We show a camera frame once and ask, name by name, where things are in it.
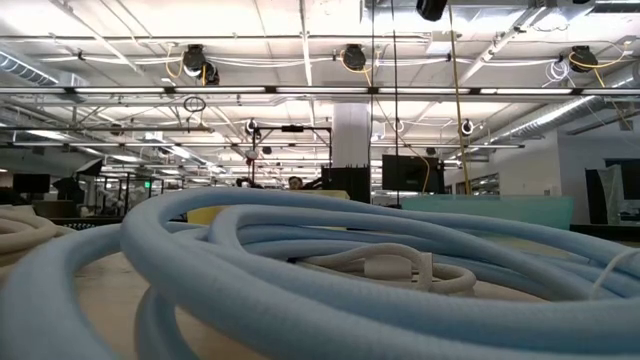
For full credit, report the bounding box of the short white cable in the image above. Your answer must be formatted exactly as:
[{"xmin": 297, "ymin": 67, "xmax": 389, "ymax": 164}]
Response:
[{"xmin": 294, "ymin": 242, "xmax": 479, "ymax": 297}]

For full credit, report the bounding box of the yellow plastic bin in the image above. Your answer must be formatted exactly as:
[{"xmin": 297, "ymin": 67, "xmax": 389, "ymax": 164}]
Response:
[{"xmin": 186, "ymin": 188, "xmax": 351, "ymax": 232}]

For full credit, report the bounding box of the light blue cable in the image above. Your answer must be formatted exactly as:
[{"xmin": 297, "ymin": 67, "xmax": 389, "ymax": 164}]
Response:
[{"xmin": 0, "ymin": 186, "xmax": 640, "ymax": 360}]

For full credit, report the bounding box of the beige cable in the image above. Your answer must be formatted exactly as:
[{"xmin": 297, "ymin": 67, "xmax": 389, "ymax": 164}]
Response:
[{"xmin": 0, "ymin": 203, "xmax": 74, "ymax": 269}]

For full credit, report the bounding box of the black cabinet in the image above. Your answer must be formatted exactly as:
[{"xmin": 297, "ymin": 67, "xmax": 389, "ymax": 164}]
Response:
[{"xmin": 320, "ymin": 166, "xmax": 372, "ymax": 204}]

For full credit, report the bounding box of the person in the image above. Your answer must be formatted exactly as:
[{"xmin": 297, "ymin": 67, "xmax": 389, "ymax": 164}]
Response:
[{"xmin": 287, "ymin": 174, "xmax": 324, "ymax": 192}]

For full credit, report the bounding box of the white pillar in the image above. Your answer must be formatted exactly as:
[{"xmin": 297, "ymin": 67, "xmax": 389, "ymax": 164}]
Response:
[{"xmin": 331, "ymin": 102, "xmax": 372, "ymax": 169}]

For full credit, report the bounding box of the teal plastic bin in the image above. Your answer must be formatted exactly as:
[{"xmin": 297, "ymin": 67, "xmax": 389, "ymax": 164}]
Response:
[{"xmin": 399, "ymin": 193, "xmax": 575, "ymax": 232}]

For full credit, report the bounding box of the black tilted panel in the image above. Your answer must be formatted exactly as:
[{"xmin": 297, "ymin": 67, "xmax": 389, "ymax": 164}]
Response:
[{"xmin": 74, "ymin": 157, "xmax": 105, "ymax": 178}]

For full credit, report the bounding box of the black standing panel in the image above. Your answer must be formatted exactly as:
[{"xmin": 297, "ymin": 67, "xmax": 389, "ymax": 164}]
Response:
[{"xmin": 584, "ymin": 167, "xmax": 609, "ymax": 226}]

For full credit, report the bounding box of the small black monitor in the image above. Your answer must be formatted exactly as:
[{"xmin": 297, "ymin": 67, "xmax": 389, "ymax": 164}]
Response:
[{"xmin": 12, "ymin": 173, "xmax": 51, "ymax": 195}]

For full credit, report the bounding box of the black background rig frame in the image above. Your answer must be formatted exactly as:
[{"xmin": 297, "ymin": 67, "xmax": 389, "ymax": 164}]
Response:
[{"xmin": 251, "ymin": 124, "xmax": 335, "ymax": 187}]

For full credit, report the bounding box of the black ceiling cable reel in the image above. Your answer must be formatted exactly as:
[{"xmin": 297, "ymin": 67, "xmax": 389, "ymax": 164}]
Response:
[
  {"xmin": 341, "ymin": 43, "xmax": 369, "ymax": 72},
  {"xmin": 568, "ymin": 44, "xmax": 600, "ymax": 74},
  {"xmin": 181, "ymin": 43, "xmax": 221, "ymax": 86}
]

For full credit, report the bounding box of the long ceiling light rail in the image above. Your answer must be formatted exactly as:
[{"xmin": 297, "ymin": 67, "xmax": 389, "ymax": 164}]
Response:
[{"xmin": 0, "ymin": 85, "xmax": 640, "ymax": 97}]

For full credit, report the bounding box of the silver ventilation duct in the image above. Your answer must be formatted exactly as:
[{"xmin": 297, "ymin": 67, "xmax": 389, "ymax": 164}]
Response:
[
  {"xmin": 514, "ymin": 59, "xmax": 640, "ymax": 144},
  {"xmin": 0, "ymin": 49, "xmax": 61, "ymax": 87}
]

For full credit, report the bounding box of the white charger with cable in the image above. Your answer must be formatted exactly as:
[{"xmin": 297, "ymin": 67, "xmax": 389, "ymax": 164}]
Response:
[{"xmin": 588, "ymin": 247, "xmax": 640, "ymax": 302}]

